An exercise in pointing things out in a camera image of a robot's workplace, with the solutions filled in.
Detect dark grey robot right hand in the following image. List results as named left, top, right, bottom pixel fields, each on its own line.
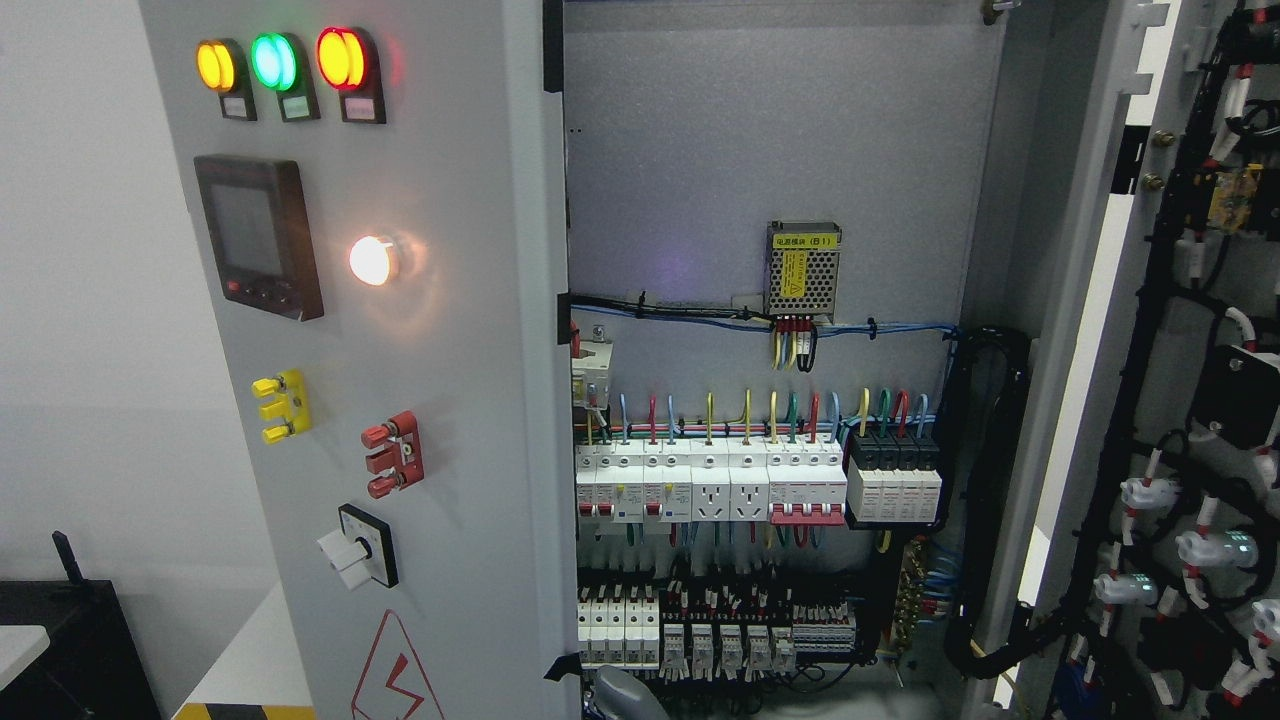
left=593, top=666, right=669, bottom=720

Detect grey cabinet door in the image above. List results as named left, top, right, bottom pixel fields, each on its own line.
left=948, top=1, right=1277, bottom=719
left=140, top=1, right=581, bottom=719

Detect lower relay row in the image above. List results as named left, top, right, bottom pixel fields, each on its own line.
left=576, top=566, right=867, bottom=683

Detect red electric hazard warning sticker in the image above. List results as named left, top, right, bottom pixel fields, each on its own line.
left=349, top=609, right=445, bottom=719

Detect white sockets and breakers row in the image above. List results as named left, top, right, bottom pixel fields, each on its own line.
left=575, top=437, right=846, bottom=527

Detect brass ground terminal bar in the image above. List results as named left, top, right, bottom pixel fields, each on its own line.
left=887, top=536, right=928, bottom=659

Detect white current transformers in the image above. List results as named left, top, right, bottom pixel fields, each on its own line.
left=570, top=336, right=614, bottom=410

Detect black white surge protector block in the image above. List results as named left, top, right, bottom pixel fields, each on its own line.
left=845, top=432, right=943, bottom=527

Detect metal mesh power supply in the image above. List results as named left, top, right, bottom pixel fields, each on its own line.
left=764, top=222, right=842, bottom=316

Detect white glowing indicator lamp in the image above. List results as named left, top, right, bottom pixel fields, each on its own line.
left=348, top=234, right=401, bottom=287

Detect black box with antenna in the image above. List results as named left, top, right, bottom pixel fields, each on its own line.
left=1, top=530, right=161, bottom=719

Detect black digital power meter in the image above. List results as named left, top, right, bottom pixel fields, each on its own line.
left=195, top=154, right=324, bottom=322

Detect red indicator lamp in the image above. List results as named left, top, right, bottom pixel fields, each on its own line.
left=316, top=26, right=387, bottom=124

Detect green indicator lamp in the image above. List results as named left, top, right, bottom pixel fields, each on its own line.
left=250, top=32, right=320, bottom=123

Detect yellow indicator lamp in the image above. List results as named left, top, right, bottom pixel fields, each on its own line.
left=195, top=38, right=257, bottom=120

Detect white rotary selector switch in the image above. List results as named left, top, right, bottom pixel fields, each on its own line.
left=317, top=503, right=399, bottom=591

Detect red terminal post block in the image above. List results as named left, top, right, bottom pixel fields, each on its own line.
left=360, top=411, right=425, bottom=498

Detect yellow terminal post block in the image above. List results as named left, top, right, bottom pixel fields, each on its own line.
left=251, top=368, right=312, bottom=445

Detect black wire loom right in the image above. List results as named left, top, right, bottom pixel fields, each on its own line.
left=942, top=325, right=1033, bottom=682

